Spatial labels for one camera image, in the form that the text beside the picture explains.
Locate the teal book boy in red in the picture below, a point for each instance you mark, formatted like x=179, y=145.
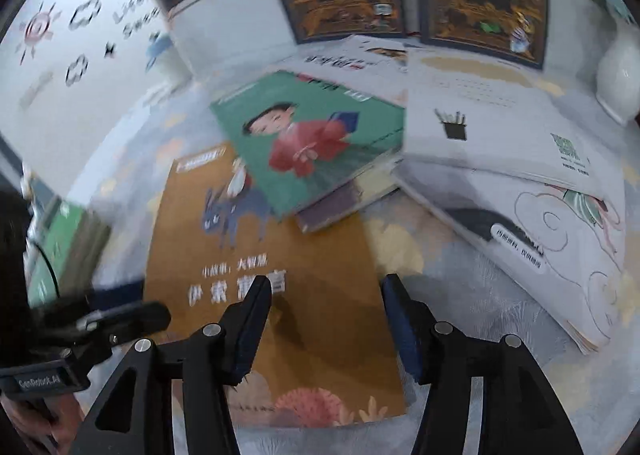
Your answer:
x=320, y=145

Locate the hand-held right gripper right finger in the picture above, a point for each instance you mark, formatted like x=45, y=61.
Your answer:
x=405, y=325

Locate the stack of sorted books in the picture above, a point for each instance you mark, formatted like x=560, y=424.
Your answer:
x=70, y=235

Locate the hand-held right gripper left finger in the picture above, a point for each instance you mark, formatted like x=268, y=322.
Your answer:
x=252, y=330

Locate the brown book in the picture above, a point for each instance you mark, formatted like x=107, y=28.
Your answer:
x=325, y=335

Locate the white book black calligraphy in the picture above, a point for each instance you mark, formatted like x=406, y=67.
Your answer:
x=340, y=57

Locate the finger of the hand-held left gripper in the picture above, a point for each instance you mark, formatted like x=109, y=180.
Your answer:
x=145, y=317

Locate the white ribbed vase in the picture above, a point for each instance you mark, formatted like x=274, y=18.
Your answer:
x=620, y=80

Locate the white book green-robed woman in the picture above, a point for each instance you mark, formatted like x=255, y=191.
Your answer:
x=550, y=260

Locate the white book pencil pot print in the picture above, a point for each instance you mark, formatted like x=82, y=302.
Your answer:
x=500, y=135

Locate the red sun wall sticker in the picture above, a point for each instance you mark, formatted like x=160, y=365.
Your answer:
x=37, y=30

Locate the person's left hand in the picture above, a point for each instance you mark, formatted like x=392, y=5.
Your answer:
x=35, y=425

